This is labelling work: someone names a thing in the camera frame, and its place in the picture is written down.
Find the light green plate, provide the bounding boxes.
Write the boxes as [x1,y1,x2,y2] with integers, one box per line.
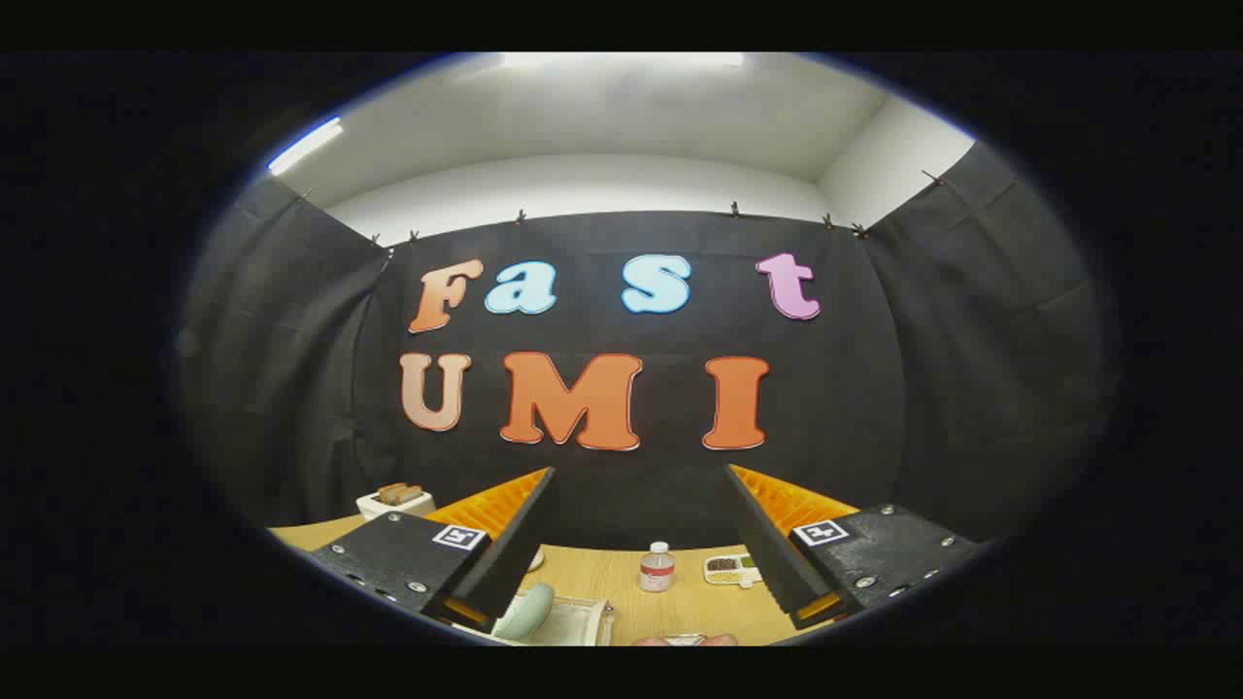
[490,582,556,642]

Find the white dish rack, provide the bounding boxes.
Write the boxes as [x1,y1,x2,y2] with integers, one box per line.
[456,594,616,648]

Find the white toaster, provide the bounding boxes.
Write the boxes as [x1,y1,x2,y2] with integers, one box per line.
[356,488,436,522]

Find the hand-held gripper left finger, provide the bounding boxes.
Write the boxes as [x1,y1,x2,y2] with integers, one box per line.
[309,466,559,630]

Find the white divided tray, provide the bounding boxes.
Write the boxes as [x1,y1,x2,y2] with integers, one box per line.
[703,553,763,589]

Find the clear bottle with red label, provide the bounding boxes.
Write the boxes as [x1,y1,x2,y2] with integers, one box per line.
[639,541,676,593]

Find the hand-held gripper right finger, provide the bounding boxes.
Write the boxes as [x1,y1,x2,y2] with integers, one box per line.
[723,463,984,630]

